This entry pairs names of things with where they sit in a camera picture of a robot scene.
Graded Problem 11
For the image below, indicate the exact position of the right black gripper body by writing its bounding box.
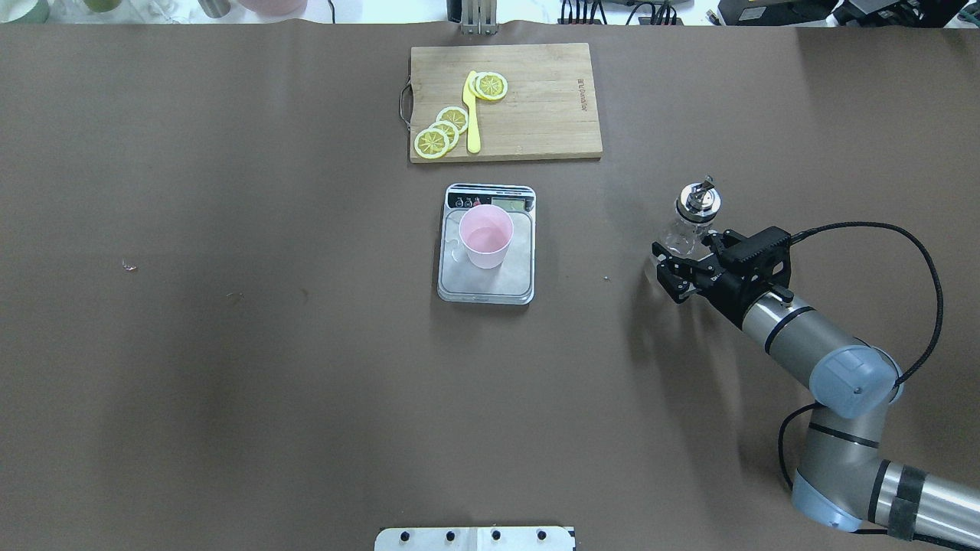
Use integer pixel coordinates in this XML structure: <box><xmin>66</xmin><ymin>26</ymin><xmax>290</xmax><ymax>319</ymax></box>
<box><xmin>701</xmin><ymin>264</ymin><xmax>792</xmax><ymax>329</ymax></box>

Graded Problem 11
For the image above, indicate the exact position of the glass sauce bottle metal spout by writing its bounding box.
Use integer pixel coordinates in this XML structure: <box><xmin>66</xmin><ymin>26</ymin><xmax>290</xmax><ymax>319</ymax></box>
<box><xmin>655</xmin><ymin>175</ymin><xmax>722</xmax><ymax>242</ymax></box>

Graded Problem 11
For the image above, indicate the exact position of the pink plastic cup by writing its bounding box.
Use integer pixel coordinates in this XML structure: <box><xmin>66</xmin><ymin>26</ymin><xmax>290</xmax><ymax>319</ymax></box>
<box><xmin>459</xmin><ymin>204</ymin><xmax>514</xmax><ymax>269</ymax></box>

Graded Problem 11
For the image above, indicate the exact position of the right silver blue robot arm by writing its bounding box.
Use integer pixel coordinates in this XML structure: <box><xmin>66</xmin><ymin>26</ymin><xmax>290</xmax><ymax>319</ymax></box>
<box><xmin>652</xmin><ymin>223</ymin><xmax>978</xmax><ymax>550</ymax></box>

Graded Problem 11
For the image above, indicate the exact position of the silver digital kitchen scale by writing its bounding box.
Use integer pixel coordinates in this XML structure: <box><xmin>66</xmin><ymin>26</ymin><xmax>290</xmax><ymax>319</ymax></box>
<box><xmin>436</xmin><ymin>182</ymin><xmax>537</xmax><ymax>305</ymax></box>

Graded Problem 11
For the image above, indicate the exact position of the wooden cutting board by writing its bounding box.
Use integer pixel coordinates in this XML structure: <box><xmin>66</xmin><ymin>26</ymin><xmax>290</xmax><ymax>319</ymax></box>
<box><xmin>410</xmin><ymin>43</ymin><xmax>603</xmax><ymax>163</ymax></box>

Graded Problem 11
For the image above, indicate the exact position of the yellow plastic knife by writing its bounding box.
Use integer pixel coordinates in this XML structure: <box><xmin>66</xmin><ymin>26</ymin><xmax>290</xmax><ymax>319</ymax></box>
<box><xmin>462</xmin><ymin>70</ymin><xmax>481</xmax><ymax>155</ymax></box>

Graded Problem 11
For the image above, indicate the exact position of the lemon slice by knife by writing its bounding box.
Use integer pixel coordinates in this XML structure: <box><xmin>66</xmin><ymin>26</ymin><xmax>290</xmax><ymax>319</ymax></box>
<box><xmin>470</xmin><ymin>72</ymin><xmax>508</xmax><ymax>101</ymax></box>

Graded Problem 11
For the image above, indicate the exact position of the lemon slice middle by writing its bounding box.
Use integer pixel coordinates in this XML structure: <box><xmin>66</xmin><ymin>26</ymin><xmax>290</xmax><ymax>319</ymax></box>
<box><xmin>428</xmin><ymin>121</ymin><xmax>459</xmax><ymax>152</ymax></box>

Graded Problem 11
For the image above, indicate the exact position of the lemon slice upper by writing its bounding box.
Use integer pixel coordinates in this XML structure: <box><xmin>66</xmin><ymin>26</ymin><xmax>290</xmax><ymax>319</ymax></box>
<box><xmin>435</xmin><ymin>106</ymin><xmax>469</xmax><ymax>132</ymax></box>

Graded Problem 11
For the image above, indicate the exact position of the lemon slice front left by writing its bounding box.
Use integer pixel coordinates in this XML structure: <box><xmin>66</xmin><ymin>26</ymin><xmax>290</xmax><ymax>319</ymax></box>
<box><xmin>413</xmin><ymin>128</ymin><xmax>454</xmax><ymax>160</ymax></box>

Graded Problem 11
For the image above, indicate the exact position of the brown table cover sheet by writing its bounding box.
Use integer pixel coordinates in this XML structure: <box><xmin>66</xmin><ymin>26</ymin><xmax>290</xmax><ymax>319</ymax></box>
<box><xmin>1</xmin><ymin>21</ymin><xmax>978</xmax><ymax>550</ymax></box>

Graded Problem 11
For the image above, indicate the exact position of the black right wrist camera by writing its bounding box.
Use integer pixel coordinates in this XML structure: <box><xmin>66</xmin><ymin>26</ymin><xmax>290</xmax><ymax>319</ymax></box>
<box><xmin>718</xmin><ymin>227</ymin><xmax>792</xmax><ymax>280</ymax></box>

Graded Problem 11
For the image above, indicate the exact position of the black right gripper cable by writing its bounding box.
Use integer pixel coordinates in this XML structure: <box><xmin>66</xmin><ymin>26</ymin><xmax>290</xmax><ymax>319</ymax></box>
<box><xmin>777</xmin><ymin>222</ymin><xmax>944</xmax><ymax>491</ymax></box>

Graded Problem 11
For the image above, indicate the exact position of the aluminium frame post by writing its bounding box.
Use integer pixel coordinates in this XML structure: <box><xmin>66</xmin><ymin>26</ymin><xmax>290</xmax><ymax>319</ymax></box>
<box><xmin>459</xmin><ymin>0</ymin><xmax>499</xmax><ymax>36</ymax></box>

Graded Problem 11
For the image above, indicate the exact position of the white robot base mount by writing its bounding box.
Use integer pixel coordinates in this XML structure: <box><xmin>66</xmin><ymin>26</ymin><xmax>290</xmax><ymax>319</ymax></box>
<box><xmin>374</xmin><ymin>526</ymin><xmax>578</xmax><ymax>550</ymax></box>

